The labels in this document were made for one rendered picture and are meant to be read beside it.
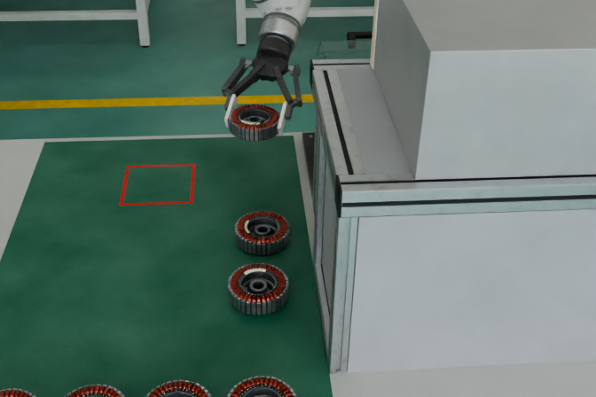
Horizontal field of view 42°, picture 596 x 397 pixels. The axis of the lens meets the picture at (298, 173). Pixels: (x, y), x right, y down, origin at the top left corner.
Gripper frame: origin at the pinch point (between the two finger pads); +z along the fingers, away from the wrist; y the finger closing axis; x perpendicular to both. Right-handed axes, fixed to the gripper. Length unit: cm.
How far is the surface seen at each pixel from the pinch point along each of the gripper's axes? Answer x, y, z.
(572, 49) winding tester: 57, -55, 14
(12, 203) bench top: -3, 48, 27
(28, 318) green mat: 13, 27, 54
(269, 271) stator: 6.9, -12.4, 35.4
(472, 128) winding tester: 49, -44, 23
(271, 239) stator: 2.5, -10.5, 27.4
